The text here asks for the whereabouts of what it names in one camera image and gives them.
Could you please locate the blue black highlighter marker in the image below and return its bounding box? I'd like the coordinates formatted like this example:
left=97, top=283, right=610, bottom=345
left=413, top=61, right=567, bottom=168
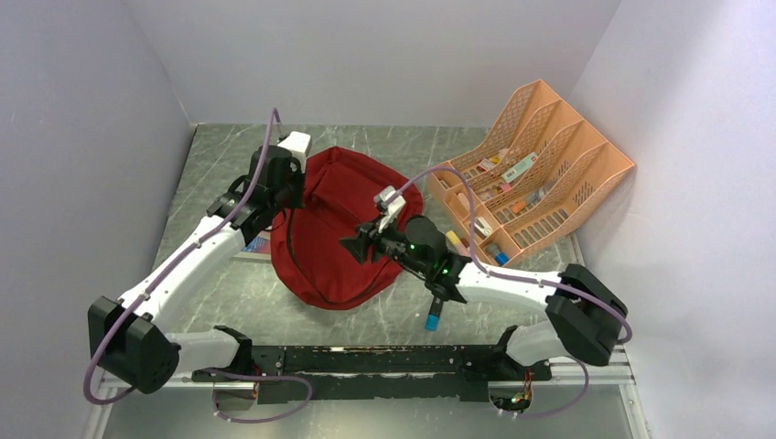
left=425, top=297, right=444, bottom=332

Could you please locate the pink eraser in organizer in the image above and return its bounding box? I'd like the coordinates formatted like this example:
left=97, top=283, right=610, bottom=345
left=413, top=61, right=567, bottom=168
left=457, top=192, right=470, bottom=212

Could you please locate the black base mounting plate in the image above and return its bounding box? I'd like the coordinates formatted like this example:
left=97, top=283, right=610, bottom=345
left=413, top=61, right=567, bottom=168
left=191, top=342, right=554, bottom=405

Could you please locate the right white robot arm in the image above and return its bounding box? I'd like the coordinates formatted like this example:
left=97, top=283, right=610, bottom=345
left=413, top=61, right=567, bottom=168
left=339, top=215, right=631, bottom=379

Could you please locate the orange plastic file organizer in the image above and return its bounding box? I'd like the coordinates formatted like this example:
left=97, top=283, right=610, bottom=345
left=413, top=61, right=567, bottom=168
left=427, top=80, right=635, bottom=266

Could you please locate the blue Jane Eyre book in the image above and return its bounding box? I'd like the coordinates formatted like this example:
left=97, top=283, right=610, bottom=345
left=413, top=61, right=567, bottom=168
left=233, top=231, right=272, bottom=262

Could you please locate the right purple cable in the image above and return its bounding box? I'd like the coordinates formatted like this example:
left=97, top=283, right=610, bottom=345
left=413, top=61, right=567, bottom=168
left=387, top=166, right=633, bottom=421

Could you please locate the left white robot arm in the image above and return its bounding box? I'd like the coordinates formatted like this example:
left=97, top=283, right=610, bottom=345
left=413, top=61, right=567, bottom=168
left=82, top=132, right=311, bottom=405

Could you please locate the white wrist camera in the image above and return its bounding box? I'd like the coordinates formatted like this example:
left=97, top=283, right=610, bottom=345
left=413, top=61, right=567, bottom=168
left=278, top=131, right=312, bottom=174
left=373, top=186, right=406, bottom=233

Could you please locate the white green box in organizer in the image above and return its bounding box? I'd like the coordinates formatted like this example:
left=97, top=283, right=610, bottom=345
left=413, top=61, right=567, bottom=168
left=501, top=152, right=538, bottom=184

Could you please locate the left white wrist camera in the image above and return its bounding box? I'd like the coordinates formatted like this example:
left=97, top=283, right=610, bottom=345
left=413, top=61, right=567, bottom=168
left=278, top=131, right=312, bottom=174

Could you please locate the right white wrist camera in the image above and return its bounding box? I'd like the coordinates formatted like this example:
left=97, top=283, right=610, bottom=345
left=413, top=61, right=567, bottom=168
left=373, top=186, right=406, bottom=233

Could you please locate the aluminium rail frame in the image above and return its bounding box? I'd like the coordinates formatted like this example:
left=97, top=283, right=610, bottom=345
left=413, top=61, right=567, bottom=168
left=84, top=349, right=651, bottom=438

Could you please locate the red student backpack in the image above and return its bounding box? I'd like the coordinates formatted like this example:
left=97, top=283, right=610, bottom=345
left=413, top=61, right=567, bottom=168
left=270, top=146, right=407, bottom=310

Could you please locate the orange capped small item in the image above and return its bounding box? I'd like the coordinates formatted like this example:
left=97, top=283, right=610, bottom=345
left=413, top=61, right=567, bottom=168
left=510, top=199, right=527, bottom=215

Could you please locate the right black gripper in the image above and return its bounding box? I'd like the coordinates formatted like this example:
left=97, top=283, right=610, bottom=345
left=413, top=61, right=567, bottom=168
left=339, top=211, right=430, bottom=276

